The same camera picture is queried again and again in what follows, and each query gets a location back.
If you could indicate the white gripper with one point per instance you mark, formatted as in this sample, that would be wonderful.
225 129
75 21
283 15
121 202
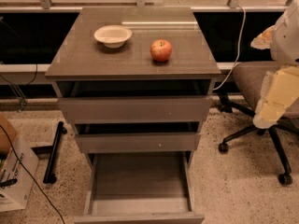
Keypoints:
286 42

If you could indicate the grey bottom drawer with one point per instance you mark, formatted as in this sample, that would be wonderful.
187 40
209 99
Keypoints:
140 188

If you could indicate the grey drawer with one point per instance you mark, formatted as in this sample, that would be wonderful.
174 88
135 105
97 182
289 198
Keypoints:
140 188
124 101
138 137

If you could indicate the grey drawer cabinet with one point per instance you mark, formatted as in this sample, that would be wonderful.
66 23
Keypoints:
82 58

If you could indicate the grey top drawer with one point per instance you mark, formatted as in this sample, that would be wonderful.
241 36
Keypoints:
124 101

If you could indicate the grey middle drawer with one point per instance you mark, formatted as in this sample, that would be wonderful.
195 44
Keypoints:
138 137

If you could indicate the brown office chair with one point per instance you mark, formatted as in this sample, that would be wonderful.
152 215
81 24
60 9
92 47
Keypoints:
248 77

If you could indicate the red apple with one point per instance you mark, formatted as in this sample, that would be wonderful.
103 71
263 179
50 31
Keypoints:
161 50

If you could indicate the white paper bowl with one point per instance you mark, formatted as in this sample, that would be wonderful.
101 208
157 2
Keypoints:
113 36

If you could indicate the black metal bar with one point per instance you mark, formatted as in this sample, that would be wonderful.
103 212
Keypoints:
50 177

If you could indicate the white cardboard box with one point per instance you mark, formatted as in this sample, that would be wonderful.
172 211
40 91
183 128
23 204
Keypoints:
20 164

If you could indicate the brown cardboard box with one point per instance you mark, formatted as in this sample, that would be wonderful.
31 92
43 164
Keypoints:
7 134

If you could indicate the black marker pen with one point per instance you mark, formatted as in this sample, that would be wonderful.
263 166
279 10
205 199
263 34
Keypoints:
8 182

